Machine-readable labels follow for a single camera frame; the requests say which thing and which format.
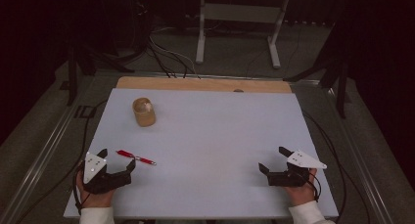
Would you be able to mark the person's right hand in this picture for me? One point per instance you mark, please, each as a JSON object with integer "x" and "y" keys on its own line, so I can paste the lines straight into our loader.
{"x": 301, "y": 194}

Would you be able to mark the red pen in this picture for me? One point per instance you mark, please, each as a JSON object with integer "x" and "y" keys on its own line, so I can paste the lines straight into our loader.
{"x": 125, "y": 154}

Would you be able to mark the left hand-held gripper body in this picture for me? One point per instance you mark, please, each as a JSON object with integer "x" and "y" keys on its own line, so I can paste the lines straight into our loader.
{"x": 111, "y": 181}

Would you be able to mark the black metal stand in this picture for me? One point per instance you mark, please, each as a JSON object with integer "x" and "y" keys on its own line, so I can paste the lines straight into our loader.
{"x": 72, "y": 77}
{"x": 341, "y": 87}

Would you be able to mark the white metal stand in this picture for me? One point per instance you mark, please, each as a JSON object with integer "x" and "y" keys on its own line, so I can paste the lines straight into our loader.
{"x": 239, "y": 12}

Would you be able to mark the metal floor rail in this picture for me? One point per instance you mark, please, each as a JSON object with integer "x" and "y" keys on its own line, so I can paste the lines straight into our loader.
{"x": 362, "y": 171}
{"x": 42, "y": 158}

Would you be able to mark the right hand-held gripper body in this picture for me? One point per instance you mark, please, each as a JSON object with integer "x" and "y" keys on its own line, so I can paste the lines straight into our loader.
{"x": 287, "y": 179}

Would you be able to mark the wooden pen holder cup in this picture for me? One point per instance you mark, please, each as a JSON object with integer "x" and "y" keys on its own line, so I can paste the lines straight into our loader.
{"x": 145, "y": 118}

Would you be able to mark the dark equipment with red light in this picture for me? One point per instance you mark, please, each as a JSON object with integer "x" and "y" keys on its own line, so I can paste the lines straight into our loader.
{"x": 141, "y": 18}

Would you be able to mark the white table mat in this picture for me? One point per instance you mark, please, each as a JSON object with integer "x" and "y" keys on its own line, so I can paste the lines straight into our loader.
{"x": 212, "y": 145}

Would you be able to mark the person's left hand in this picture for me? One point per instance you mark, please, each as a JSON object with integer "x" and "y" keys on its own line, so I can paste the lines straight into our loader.
{"x": 96, "y": 200}

